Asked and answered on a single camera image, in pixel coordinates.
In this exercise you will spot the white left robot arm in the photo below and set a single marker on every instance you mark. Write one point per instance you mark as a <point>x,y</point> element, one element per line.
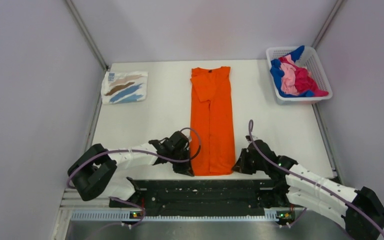
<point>93,175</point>

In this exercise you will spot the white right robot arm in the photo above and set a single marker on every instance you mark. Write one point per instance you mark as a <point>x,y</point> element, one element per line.
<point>357,211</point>

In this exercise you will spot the white plastic laundry basket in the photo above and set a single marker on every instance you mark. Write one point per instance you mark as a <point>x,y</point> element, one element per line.
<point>310,60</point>

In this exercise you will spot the aluminium frame rail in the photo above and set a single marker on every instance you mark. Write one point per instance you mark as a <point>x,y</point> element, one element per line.
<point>104,208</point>

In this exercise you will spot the light pink t shirt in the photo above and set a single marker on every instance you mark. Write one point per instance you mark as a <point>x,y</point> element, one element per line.
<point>288,80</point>

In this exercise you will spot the blue t shirt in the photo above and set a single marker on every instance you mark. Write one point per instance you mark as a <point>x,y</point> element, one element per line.
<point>277,74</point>

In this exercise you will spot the right corner aluminium post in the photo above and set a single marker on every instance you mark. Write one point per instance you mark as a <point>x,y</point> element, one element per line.
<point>326,25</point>

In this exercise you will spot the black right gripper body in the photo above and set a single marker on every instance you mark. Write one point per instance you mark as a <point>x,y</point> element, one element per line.
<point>249,165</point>

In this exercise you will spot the magenta t shirt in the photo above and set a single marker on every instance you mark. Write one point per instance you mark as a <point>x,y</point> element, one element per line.
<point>305,81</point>

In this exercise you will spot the orange t shirt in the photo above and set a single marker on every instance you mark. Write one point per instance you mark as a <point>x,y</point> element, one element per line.
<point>211,117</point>

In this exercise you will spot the corner aluminium post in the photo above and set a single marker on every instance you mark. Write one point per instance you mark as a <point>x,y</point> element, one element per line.
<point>85,33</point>
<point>326,25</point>

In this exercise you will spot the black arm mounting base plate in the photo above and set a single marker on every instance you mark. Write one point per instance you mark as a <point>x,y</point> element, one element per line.
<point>212,198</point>

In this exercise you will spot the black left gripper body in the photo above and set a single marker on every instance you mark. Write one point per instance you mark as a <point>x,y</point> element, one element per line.
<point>184,153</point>

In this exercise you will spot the left corner aluminium post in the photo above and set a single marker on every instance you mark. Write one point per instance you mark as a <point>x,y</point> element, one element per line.
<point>85,33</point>

